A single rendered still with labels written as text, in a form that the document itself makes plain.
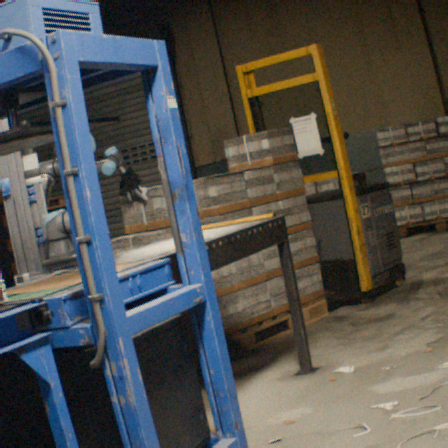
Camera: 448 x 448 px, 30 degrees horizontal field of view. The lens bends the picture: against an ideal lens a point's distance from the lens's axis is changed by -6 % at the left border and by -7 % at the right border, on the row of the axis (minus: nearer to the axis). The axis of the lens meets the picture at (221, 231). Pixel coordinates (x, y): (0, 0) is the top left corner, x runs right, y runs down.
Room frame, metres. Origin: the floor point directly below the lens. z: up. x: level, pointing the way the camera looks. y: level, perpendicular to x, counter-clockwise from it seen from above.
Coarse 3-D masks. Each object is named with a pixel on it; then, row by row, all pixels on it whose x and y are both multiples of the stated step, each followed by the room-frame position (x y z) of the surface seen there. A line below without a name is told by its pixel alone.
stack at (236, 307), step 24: (216, 216) 5.13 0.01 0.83; (240, 216) 5.29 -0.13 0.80; (120, 240) 4.92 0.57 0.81; (144, 240) 4.78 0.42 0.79; (240, 264) 5.22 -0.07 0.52; (264, 264) 5.38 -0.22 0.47; (216, 288) 5.04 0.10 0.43; (264, 288) 5.35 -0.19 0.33; (240, 312) 5.16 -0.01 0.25; (288, 312) 5.56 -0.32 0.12; (192, 336) 4.84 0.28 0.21; (240, 336) 5.12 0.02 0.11
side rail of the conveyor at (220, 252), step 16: (256, 224) 3.97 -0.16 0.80; (272, 224) 4.12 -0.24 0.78; (208, 240) 3.51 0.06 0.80; (224, 240) 3.61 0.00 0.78; (240, 240) 3.75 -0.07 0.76; (256, 240) 3.91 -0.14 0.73; (272, 240) 4.09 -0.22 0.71; (160, 256) 3.12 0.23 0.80; (176, 256) 3.20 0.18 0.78; (208, 256) 3.44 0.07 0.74; (224, 256) 3.58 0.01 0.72; (240, 256) 3.72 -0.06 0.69; (176, 272) 3.18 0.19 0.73
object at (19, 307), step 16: (16, 304) 2.35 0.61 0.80; (32, 304) 2.33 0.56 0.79; (0, 320) 2.22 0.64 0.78; (16, 320) 2.28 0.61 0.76; (32, 320) 2.34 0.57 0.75; (48, 320) 2.37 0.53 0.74; (0, 336) 2.20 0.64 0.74; (16, 336) 2.27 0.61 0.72; (32, 336) 2.31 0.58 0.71; (0, 352) 2.11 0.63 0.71
